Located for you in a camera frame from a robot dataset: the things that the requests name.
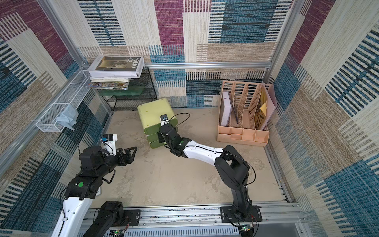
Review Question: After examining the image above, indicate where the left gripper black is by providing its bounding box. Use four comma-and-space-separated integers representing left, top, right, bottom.
95, 145, 136, 178

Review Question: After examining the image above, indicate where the green top drawer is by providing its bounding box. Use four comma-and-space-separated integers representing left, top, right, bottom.
143, 118, 178, 135

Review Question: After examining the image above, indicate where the green drawer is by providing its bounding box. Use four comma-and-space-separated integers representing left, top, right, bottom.
143, 118, 178, 135
147, 132, 159, 143
150, 140, 165, 149

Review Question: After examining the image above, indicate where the green three-drawer cabinet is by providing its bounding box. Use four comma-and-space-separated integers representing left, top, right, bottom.
137, 98, 179, 149

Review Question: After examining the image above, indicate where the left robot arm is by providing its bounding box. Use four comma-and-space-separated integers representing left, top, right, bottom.
52, 146, 141, 237

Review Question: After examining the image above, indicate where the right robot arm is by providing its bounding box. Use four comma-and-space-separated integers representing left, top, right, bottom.
158, 123, 263, 223

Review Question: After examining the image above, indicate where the green bottom drawer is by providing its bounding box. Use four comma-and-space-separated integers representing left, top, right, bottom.
150, 140, 165, 149

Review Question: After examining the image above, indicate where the green middle drawer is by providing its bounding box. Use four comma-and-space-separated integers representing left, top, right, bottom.
147, 132, 159, 143

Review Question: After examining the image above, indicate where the green tray on shelf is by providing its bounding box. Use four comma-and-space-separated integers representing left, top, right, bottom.
99, 86, 145, 96

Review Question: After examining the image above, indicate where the white book in organizer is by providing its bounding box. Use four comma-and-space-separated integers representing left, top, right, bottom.
219, 91, 232, 126

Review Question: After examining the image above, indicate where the crumpled white cloth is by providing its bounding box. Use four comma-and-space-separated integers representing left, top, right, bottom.
57, 105, 79, 131

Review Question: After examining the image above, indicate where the stack of magazines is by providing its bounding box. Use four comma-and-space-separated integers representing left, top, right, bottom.
85, 78, 133, 90

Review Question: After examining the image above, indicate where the pink desk file organizer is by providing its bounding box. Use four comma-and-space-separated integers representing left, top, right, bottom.
217, 81, 269, 147

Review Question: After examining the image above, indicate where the large white book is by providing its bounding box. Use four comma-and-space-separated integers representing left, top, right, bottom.
87, 55, 145, 79

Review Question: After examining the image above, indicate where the yellow brown magazine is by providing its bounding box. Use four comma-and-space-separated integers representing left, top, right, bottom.
254, 89, 267, 129

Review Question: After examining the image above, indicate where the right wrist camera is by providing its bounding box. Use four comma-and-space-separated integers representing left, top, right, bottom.
160, 114, 169, 126

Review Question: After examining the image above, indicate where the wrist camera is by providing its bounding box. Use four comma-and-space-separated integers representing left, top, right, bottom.
101, 134, 117, 156
160, 114, 169, 126

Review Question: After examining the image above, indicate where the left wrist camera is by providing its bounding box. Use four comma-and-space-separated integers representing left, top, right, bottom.
101, 134, 117, 156

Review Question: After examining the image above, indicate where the right camera cable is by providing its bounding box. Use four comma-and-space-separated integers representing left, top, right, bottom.
167, 112, 191, 128

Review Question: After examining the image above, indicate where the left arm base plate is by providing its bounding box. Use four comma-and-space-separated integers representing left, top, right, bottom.
93, 209, 141, 227

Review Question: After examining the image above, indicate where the black wire shelf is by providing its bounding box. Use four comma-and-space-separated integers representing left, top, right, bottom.
98, 67, 158, 111

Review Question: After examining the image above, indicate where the white wire basket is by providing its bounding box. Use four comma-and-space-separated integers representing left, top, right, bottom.
36, 71, 90, 132

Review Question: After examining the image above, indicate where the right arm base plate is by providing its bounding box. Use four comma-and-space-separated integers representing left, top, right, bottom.
220, 204, 263, 223

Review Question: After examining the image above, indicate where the aluminium front rail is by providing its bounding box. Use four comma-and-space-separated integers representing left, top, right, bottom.
50, 202, 306, 237

